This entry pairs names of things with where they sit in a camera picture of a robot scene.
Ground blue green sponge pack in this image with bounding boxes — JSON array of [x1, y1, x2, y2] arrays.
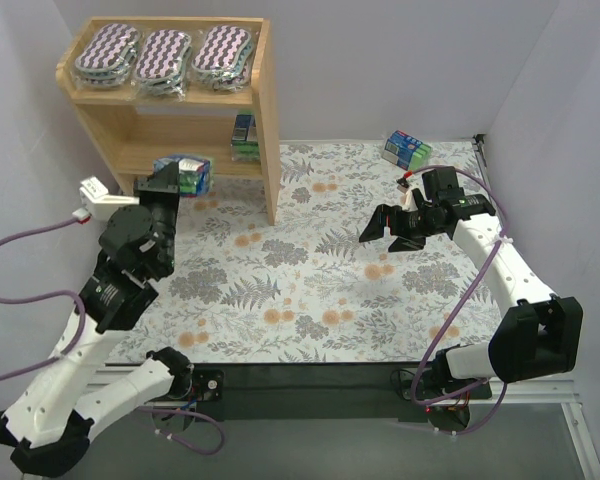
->
[[231, 110, 260, 162], [381, 130, 432, 171], [153, 153, 213, 198]]

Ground pink wavy sponge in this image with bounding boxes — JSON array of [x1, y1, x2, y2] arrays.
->
[[73, 23, 142, 89], [131, 29, 193, 99], [189, 24, 254, 92]]

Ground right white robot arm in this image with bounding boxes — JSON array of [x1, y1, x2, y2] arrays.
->
[[359, 166, 583, 400]]

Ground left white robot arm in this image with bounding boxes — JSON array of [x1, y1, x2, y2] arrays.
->
[[0, 163, 192, 478]]

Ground wooden two-tier shelf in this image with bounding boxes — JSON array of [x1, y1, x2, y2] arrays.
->
[[56, 16, 281, 223]]

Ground floral patterned table mat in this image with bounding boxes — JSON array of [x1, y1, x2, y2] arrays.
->
[[109, 143, 501, 364]]

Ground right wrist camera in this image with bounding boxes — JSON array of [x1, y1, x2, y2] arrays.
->
[[396, 171, 423, 211]]

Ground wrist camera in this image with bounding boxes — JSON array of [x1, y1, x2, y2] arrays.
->
[[396, 171, 423, 211], [72, 176, 139, 223]]

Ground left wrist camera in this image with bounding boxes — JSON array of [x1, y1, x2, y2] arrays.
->
[[72, 176, 139, 223]]

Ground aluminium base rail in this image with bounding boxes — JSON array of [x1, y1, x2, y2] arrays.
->
[[85, 364, 581, 404]]

